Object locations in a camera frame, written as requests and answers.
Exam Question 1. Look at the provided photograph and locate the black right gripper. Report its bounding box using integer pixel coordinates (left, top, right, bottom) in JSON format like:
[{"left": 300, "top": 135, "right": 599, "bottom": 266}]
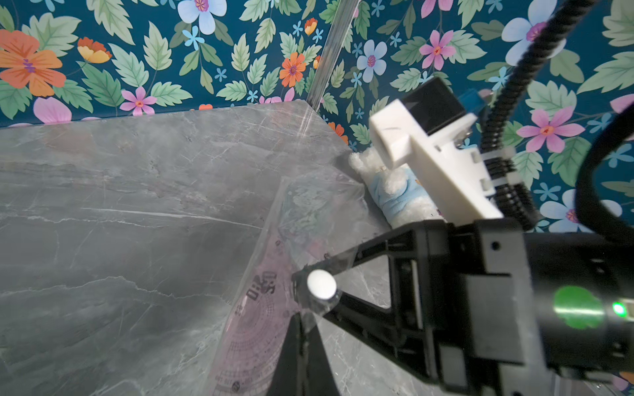
[{"left": 292, "top": 219, "right": 633, "bottom": 395}]

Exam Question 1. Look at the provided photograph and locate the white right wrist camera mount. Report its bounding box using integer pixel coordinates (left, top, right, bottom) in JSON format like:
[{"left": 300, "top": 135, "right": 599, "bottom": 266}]
[{"left": 369, "top": 78, "right": 503, "bottom": 226}]

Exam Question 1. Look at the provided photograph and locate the purple protractor ruler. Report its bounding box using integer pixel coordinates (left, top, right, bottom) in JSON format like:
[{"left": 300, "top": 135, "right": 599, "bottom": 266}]
[{"left": 209, "top": 224, "right": 328, "bottom": 395}]

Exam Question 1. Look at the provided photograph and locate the white teddy bear blue shirt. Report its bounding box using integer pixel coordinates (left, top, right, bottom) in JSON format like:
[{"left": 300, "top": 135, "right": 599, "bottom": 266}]
[{"left": 348, "top": 147, "right": 444, "bottom": 229}]

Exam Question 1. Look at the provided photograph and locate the clear plastic ruler set pouch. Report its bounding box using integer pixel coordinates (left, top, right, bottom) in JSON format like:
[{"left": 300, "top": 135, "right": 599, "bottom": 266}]
[{"left": 209, "top": 168, "right": 368, "bottom": 395}]

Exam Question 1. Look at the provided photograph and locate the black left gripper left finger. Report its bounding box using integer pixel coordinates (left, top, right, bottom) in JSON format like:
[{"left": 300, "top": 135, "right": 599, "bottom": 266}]
[{"left": 267, "top": 314, "right": 304, "bottom": 396}]

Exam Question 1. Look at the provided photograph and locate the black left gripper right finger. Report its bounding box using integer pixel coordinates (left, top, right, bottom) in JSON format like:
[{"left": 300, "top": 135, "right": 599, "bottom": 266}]
[{"left": 303, "top": 326, "right": 339, "bottom": 396}]

